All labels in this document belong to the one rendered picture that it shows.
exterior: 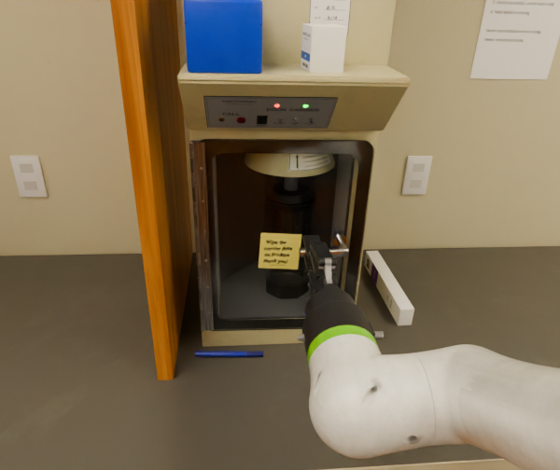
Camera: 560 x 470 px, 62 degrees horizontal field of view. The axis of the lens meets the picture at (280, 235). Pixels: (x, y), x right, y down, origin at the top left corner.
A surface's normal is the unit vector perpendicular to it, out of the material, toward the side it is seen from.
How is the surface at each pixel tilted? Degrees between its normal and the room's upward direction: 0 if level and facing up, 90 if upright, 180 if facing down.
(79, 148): 90
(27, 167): 90
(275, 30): 90
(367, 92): 135
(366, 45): 90
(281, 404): 0
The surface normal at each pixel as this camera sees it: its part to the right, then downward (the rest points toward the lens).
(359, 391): -0.13, -0.58
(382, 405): 0.13, -0.33
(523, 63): 0.09, 0.47
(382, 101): 0.04, 0.96
